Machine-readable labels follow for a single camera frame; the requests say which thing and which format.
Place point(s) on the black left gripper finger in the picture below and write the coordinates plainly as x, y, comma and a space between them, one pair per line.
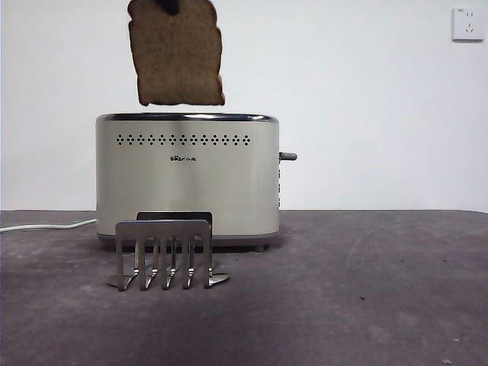
169, 5

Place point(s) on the grey toaster lever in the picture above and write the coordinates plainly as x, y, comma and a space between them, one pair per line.
289, 156

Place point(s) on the brown seeded bread slice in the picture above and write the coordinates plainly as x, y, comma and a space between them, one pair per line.
175, 61

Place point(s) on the white wall socket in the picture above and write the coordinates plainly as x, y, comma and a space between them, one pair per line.
468, 24

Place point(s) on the silver metal toast rack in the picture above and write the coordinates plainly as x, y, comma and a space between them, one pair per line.
164, 229

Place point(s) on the cream steel two-slot toaster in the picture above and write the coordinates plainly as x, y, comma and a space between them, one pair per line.
190, 183

